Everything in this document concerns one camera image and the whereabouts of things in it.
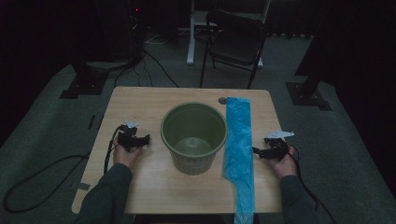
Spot dark equipment tower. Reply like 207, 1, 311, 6
125, 0, 146, 64

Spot hand-held gripper cable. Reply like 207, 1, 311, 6
2, 124, 126, 215
287, 144, 339, 224

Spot right hand-held gripper cable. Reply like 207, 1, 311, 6
287, 144, 339, 224

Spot left hand-held gripper cable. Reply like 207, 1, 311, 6
2, 124, 126, 215

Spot black stand base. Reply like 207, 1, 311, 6
59, 60, 110, 101
285, 73, 332, 112

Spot black floor cable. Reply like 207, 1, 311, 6
142, 49, 180, 89
113, 55, 148, 89

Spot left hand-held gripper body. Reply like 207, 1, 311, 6
117, 119, 142, 153

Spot green plastic bin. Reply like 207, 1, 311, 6
160, 102, 229, 176

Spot black folding chair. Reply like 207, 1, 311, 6
199, 8, 269, 91

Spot white metal stand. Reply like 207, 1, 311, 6
185, 0, 272, 68

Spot person's right hand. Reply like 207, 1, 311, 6
268, 145, 299, 180

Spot person's left hand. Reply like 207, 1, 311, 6
112, 136, 142, 170

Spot blue plastic bag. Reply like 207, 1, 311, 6
221, 96, 257, 224

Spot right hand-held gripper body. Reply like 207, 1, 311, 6
263, 130, 295, 162

